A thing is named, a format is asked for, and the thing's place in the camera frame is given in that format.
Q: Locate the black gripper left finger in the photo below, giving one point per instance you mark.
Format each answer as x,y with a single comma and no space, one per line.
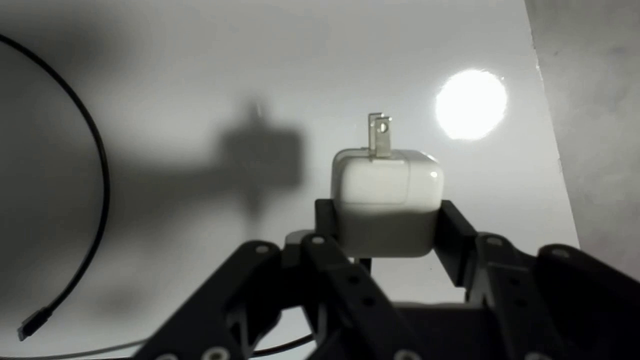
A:
241,304

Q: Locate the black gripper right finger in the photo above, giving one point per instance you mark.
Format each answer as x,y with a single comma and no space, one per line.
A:
556,303

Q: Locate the white whiteboard panel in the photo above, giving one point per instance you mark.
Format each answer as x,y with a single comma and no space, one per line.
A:
143,141

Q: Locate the white power adapter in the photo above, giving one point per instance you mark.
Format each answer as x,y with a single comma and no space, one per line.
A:
387,198

